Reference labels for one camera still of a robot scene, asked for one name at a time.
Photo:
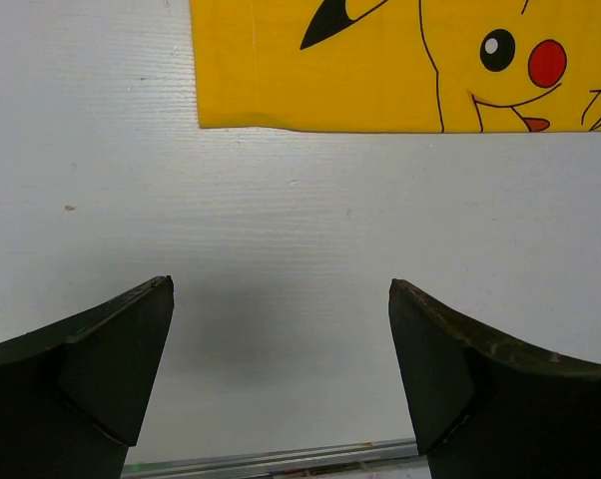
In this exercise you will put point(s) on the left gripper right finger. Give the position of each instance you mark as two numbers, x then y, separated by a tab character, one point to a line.
485	404

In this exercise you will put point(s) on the yellow printed cloth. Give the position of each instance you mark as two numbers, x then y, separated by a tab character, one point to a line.
399	66

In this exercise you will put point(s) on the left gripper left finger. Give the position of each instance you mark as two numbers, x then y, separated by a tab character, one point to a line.
74	394

